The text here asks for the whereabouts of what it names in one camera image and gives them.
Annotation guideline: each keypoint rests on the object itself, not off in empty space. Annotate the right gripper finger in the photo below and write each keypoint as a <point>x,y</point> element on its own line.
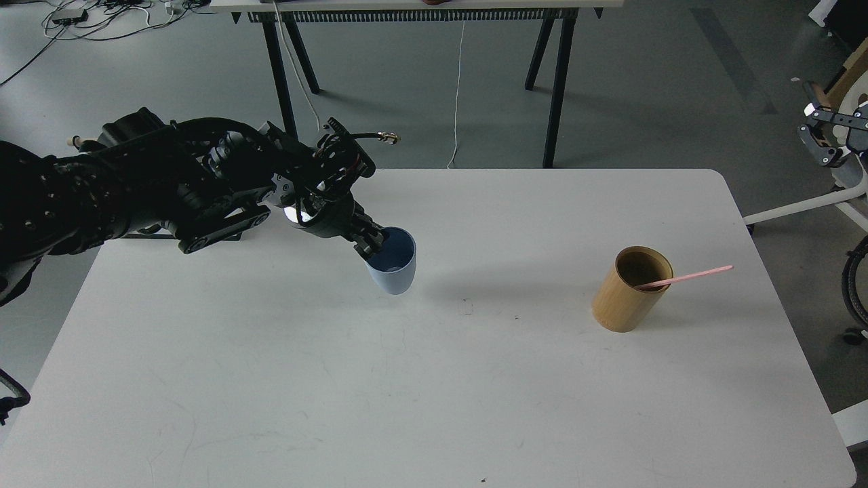
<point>825,115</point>
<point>823,152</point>

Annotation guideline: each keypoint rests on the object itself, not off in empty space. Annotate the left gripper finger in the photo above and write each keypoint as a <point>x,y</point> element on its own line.
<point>375,236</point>
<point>365,251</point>

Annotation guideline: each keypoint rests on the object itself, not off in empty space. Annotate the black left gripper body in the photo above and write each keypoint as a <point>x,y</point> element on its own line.
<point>344,217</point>

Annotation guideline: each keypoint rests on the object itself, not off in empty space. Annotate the blue plastic cup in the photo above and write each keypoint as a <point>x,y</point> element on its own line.
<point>393,268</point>

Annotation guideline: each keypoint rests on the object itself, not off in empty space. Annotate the pink chopstick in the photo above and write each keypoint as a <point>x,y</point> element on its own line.
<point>687,277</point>

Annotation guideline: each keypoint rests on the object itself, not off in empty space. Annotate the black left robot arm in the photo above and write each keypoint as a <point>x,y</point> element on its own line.
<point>203,180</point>

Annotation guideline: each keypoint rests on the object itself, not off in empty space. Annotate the white chair base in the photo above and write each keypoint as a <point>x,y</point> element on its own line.
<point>844,201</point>

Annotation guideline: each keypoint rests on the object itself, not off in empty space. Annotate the cardboard box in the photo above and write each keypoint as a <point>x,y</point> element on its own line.
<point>853,68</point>

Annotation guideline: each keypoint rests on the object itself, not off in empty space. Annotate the bamboo cylinder holder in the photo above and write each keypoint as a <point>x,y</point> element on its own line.
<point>620,305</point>

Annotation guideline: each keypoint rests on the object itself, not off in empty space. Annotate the black wire cup rack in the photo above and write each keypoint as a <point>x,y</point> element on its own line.
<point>154,232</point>

